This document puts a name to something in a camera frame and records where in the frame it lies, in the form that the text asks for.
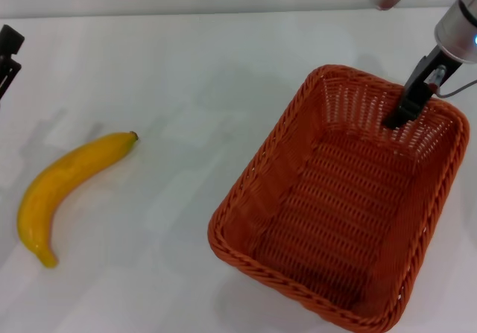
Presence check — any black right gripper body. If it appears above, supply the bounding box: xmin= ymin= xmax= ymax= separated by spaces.
xmin=421 ymin=43 xmax=464 ymax=89

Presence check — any orange woven plastic basket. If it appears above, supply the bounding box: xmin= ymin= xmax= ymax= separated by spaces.
xmin=207 ymin=63 xmax=471 ymax=333

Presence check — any yellow banana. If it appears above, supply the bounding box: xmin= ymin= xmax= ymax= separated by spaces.
xmin=16 ymin=130 xmax=139 ymax=269

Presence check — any thin grey gripper cable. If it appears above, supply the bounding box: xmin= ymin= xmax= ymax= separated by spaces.
xmin=434 ymin=80 xmax=477 ymax=98

